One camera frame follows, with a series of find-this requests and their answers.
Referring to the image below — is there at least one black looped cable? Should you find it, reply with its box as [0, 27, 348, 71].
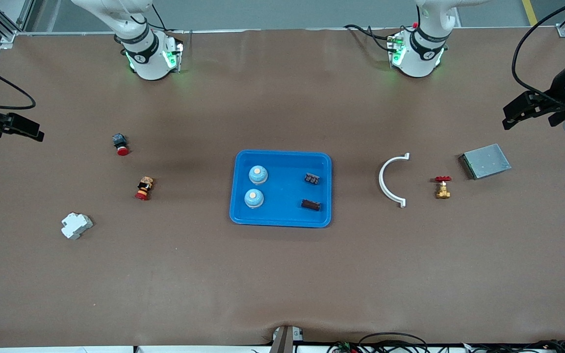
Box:
[359, 332, 429, 353]

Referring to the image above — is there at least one white circuit breaker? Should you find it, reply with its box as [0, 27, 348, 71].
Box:
[61, 212, 94, 240]

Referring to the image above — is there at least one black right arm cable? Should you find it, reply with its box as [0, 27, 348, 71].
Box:
[0, 58, 36, 109]

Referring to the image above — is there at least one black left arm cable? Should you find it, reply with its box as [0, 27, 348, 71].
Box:
[512, 0, 565, 106]

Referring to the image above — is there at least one blue plastic tray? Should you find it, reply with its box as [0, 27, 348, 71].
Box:
[229, 150, 333, 228]

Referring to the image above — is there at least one grey metal box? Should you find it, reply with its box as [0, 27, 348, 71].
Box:
[459, 143, 512, 180]

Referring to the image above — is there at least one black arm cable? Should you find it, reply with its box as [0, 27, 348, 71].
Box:
[0, 58, 36, 109]
[512, 0, 565, 106]

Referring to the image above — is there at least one light blue bell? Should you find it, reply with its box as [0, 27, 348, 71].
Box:
[249, 165, 269, 185]
[244, 189, 264, 209]

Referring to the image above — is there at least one black cable bundle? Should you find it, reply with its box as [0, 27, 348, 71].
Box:
[466, 339, 565, 353]

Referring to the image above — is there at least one white curved pipe clamp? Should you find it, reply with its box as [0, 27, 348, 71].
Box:
[379, 152, 410, 208]

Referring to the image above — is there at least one grey metal table bracket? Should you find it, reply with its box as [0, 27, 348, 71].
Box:
[270, 326, 305, 353]

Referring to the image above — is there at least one red pushbutton black base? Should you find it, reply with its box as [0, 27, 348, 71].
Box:
[112, 133, 130, 156]

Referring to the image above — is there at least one brass valve red handle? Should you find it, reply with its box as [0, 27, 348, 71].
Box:
[435, 176, 452, 200]

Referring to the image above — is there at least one brown table mat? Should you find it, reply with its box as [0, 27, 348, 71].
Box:
[0, 27, 565, 349]

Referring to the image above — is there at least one red yellow button switch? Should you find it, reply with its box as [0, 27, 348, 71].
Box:
[135, 176, 155, 201]

